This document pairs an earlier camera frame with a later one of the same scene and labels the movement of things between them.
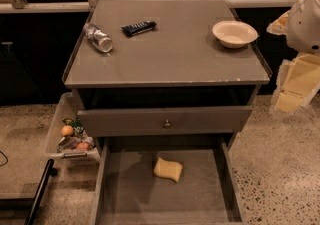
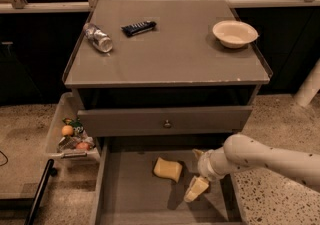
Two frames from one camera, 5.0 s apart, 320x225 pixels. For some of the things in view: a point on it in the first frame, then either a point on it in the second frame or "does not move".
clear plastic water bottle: [99, 38] does not move
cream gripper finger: [279, 25] -> [197, 153]
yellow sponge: [168, 169] does not move
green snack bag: [76, 124] does not move
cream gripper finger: [287, 102] -> [196, 187]
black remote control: [134, 28] does not move
